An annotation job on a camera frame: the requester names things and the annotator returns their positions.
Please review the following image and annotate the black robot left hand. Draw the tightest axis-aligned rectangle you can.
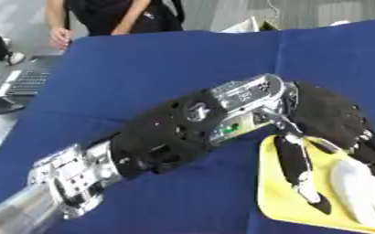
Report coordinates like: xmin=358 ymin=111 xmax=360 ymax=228
xmin=272 ymin=80 xmax=375 ymax=216

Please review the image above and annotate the white box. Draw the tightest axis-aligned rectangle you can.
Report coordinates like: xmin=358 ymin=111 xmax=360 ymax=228
xmin=218 ymin=16 xmax=279 ymax=34

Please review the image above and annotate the white oblong object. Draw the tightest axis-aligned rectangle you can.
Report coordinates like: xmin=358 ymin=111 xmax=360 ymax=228
xmin=328 ymin=159 xmax=375 ymax=230

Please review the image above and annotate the yellow tray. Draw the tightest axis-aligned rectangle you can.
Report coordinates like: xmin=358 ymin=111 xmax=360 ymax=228
xmin=256 ymin=134 xmax=375 ymax=234

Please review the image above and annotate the person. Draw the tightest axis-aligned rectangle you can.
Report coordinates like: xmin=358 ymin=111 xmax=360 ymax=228
xmin=43 ymin=0 xmax=187 ymax=51

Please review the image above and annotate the person's hand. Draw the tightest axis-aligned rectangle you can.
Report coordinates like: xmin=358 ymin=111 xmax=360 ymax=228
xmin=48 ymin=27 xmax=74 ymax=50

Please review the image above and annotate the grey keyboard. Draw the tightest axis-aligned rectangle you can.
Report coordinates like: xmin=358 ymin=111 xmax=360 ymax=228
xmin=0 ymin=69 xmax=55 ymax=99

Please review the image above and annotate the black stand base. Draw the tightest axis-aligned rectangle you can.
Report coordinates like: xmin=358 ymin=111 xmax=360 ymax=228
xmin=0 ymin=95 xmax=27 ymax=115

